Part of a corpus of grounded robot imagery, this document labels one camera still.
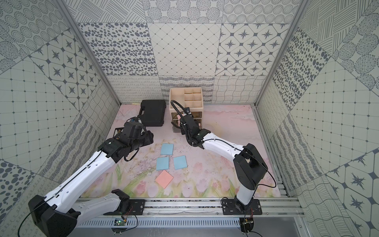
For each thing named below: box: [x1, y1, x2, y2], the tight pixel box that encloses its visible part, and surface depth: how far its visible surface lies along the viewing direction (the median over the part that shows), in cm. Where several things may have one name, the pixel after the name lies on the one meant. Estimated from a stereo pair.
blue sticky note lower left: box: [155, 157, 170, 171], surface depth 91 cm
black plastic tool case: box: [137, 99, 167, 127], surface depth 113 cm
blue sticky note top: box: [160, 143, 174, 156], surface depth 97 cm
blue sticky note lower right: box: [173, 155, 188, 170], surface depth 92 cm
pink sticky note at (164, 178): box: [154, 169, 175, 190], surface depth 85 cm
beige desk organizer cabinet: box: [169, 86, 204, 123], surface depth 90 cm
